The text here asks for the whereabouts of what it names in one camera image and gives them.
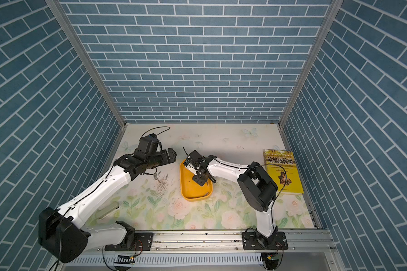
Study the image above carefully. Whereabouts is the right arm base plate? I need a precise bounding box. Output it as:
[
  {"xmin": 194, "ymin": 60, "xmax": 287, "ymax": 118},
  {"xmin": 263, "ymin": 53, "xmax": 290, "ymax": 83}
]
[{"xmin": 242, "ymin": 231, "xmax": 288, "ymax": 251}]

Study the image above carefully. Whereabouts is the pale green flat case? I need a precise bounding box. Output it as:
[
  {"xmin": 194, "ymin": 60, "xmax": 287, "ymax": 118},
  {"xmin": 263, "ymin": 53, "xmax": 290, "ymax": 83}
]
[{"xmin": 95, "ymin": 202, "xmax": 120, "ymax": 220}]

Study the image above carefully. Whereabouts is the yellow plastic storage box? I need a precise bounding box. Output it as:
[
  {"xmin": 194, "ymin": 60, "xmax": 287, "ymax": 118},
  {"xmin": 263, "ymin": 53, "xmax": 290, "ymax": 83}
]
[{"xmin": 180, "ymin": 163, "xmax": 213, "ymax": 202}]

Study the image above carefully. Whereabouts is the aluminium mounting rail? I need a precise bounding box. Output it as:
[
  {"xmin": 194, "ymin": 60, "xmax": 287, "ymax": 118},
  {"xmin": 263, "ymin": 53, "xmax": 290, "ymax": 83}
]
[{"xmin": 84, "ymin": 230, "xmax": 336, "ymax": 255}]

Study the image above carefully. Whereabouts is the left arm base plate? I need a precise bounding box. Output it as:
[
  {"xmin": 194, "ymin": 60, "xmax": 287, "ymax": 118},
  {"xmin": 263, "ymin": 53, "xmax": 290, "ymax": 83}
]
[{"xmin": 104, "ymin": 232, "xmax": 154, "ymax": 252}]

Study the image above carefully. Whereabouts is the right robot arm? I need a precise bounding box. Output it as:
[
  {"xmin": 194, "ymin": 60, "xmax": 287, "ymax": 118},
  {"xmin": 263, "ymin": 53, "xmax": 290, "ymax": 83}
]
[{"xmin": 183, "ymin": 150, "xmax": 278, "ymax": 249}]

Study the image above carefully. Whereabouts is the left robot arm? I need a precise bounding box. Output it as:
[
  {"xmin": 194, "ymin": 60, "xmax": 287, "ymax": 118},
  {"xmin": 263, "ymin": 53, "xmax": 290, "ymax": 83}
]
[{"xmin": 38, "ymin": 134, "xmax": 177, "ymax": 263}]

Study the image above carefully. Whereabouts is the yellow book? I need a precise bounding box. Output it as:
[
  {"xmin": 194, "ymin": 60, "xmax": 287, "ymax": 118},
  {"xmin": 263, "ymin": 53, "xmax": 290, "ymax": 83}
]
[{"xmin": 263, "ymin": 149, "xmax": 304, "ymax": 194}]

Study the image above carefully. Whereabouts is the white slotted cable duct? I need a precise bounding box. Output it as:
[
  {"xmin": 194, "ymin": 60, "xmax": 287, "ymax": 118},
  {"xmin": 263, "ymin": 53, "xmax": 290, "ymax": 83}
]
[{"xmin": 68, "ymin": 253, "xmax": 262, "ymax": 268}]

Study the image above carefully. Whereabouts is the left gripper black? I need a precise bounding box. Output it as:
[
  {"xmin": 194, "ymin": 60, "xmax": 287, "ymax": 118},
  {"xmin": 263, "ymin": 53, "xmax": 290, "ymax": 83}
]
[{"xmin": 145, "ymin": 147, "xmax": 178, "ymax": 170}]

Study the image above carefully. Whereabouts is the floral table mat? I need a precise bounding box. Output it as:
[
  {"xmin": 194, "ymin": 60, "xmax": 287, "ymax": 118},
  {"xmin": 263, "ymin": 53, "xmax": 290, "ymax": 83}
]
[{"xmin": 88, "ymin": 123, "xmax": 315, "ymax": 231}]

